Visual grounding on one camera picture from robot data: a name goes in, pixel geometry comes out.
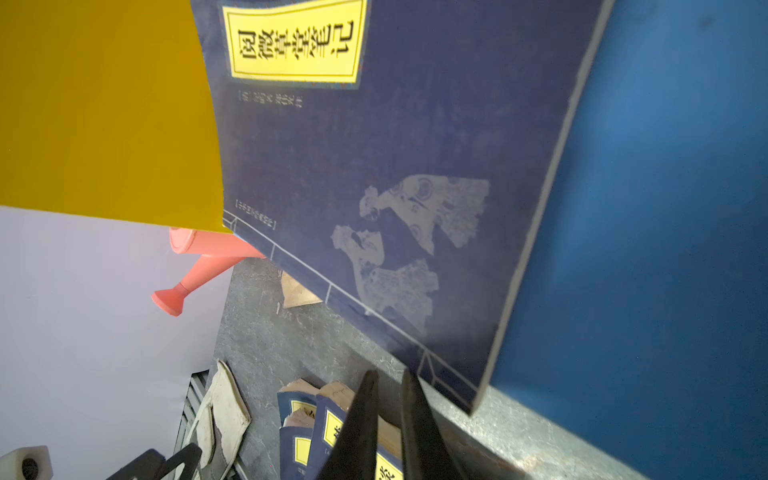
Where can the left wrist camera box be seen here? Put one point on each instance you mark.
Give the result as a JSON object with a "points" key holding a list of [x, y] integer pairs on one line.
{"points": [[27, 463]]}

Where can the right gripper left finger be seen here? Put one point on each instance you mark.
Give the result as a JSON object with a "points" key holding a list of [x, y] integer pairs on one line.
{"points": [[355, 451]]}

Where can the pink watering can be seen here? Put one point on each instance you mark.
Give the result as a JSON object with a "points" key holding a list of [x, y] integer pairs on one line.
{"points": [[217, 252]]}

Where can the dark blue classic book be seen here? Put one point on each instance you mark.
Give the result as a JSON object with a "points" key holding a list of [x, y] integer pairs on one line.
{"points": [[396, 157]]}

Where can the yellow shelf with coloured boards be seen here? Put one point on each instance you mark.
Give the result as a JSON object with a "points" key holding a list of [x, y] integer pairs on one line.
{"points": [[640, 324]]}

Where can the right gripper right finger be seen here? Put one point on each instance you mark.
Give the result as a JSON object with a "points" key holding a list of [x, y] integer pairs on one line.
{"points": [[425, 455]]}

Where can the front rail with cable tray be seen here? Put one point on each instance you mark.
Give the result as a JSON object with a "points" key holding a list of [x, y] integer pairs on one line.
{"points": [[195, 392]]}

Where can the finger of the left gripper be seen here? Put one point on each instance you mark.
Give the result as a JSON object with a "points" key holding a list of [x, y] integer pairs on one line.
{"points": [[151, 465]]}

